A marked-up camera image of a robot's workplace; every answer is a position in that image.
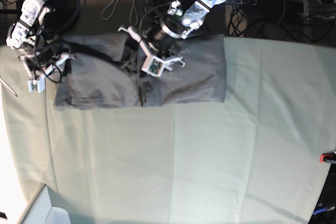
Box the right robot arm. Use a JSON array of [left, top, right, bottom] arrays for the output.
[[6, 0, 80, 81]]

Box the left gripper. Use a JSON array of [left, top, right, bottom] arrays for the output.
[[146, 26, 181, 59]]

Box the grey t-shirt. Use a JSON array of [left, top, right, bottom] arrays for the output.
[[54, 33, 226, 110]]

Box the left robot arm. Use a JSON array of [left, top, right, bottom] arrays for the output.
[[144, 0, 227, 58]]

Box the white bin corner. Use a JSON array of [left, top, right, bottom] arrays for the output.
[[17, 183, 71, 224]]

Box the red black clamp right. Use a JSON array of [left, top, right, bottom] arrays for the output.
[[320, 152, 336, 165]]

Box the metal rod at left edge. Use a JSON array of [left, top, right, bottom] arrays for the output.
[[0, 77, 17, 97]]

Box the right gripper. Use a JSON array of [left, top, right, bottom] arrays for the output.
[[28, 46, 66, 77]]

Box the power strip with red switch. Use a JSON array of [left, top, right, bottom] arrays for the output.
[[226, 0, 257, 6]]

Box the light green table cloth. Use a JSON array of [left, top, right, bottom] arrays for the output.
[[1, 38, 335, 223]]

